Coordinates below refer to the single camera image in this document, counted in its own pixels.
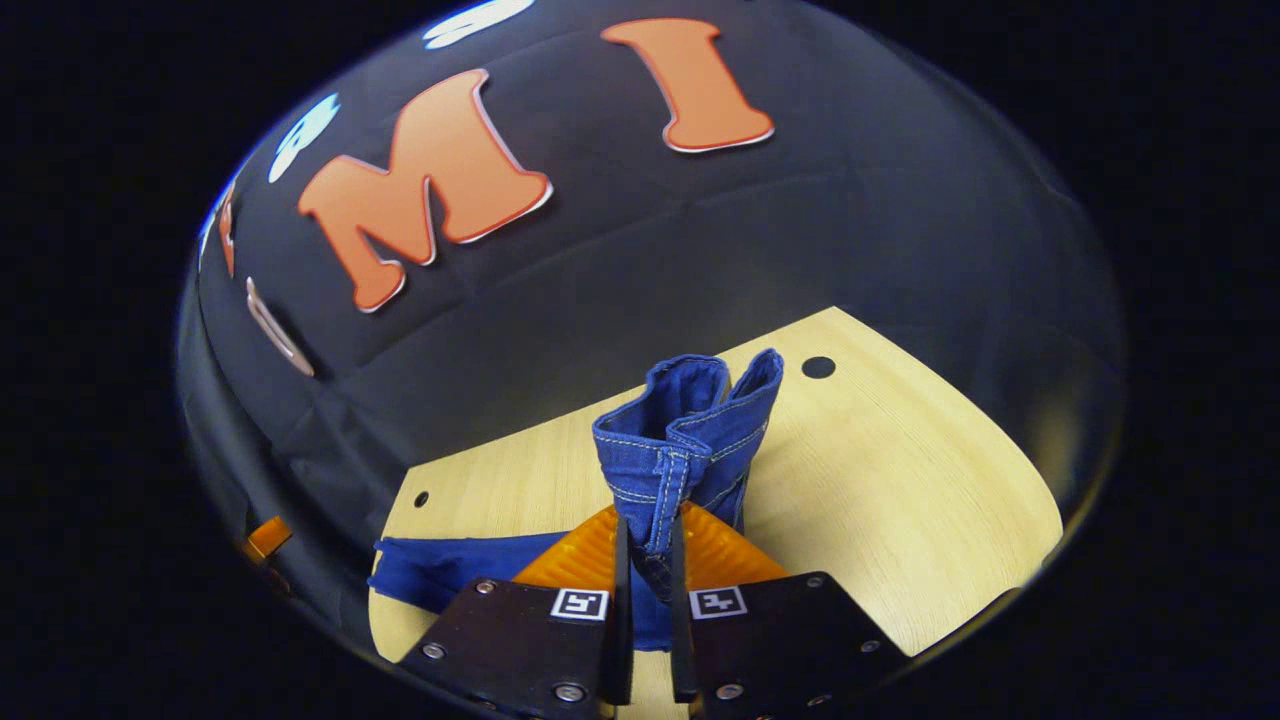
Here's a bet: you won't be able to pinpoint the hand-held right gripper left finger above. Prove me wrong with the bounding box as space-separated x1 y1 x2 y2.
395 503 635 720

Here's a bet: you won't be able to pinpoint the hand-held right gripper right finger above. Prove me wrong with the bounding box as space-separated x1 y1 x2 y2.
668 498 909 720

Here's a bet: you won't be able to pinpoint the blue denim jeans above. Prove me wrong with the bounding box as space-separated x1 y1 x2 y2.
367 347 786 653

